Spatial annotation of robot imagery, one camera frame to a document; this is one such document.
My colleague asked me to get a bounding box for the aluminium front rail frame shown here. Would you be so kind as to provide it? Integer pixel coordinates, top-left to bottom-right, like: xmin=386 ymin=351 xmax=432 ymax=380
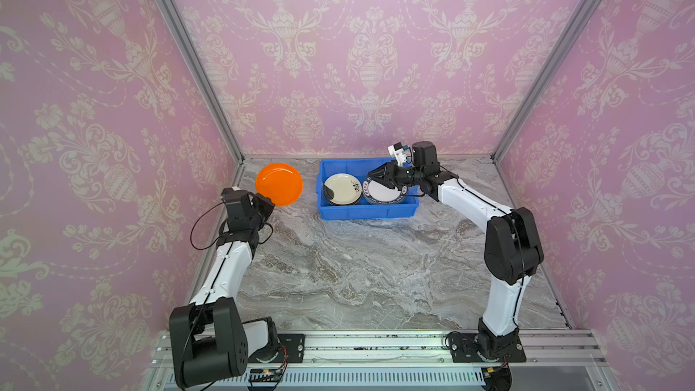
xmin=140 ymin=328 xmax=617 ymax=391

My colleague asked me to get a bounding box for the green rimmed plate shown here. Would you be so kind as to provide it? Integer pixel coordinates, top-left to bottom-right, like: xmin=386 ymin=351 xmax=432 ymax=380
xmin=362 ymin=179 xmax=408 ymax=205

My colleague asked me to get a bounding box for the blue plastic bin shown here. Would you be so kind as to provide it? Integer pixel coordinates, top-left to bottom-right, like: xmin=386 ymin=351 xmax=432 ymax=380
xmin=316 ymin=157 xmax=420 ymax=221

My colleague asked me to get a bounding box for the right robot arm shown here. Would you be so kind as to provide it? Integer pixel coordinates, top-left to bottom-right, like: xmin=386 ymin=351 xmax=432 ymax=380
xmin=367 ymin=141 xmax=544 ymax=362

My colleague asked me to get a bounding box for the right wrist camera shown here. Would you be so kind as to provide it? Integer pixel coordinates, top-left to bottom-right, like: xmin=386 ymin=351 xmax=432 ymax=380
xmin=387 ymin=142 xmax=412 ymax=167

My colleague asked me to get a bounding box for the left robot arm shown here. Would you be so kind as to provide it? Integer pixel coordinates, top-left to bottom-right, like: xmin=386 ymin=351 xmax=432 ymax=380
xmin=169 ymin=186 xmax=280 ymax=390

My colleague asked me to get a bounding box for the right corner aluminium post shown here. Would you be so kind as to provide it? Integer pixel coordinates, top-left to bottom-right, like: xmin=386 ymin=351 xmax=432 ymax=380
xmin=490 ymin=0 xmax=601 ymax=167

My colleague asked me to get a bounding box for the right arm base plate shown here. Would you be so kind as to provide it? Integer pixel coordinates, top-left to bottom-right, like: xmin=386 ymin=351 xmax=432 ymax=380
xmin=445 ymin=331 xmax=527 ymax=363

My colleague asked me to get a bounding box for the orange plate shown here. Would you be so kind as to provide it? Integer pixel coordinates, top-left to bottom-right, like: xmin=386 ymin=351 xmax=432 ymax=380
xmin=255 ymin=163 xmax=303 ymax=207

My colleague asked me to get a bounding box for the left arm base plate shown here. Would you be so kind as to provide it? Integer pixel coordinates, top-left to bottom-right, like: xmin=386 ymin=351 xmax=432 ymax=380
xmin=249 ymin=333 xmax=306 ymax=364

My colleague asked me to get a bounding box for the left corner aluminium post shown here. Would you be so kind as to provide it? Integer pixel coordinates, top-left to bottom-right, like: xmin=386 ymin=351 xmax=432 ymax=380
xmin=155 ymin=0 xmax=244 ymax=166

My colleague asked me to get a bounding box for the cream plate with dark spot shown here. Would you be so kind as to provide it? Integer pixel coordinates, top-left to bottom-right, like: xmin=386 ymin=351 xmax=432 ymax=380
xmin=322 ymin=173 xmax=362 ymax=206

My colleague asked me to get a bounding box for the corner aluminium post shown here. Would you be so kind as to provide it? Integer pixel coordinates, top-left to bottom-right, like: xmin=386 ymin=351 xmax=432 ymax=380
xmin=490 ymin=0 xmax=601 ymax=167
xmin=155 ymin=0 xmax=244 ymax=166

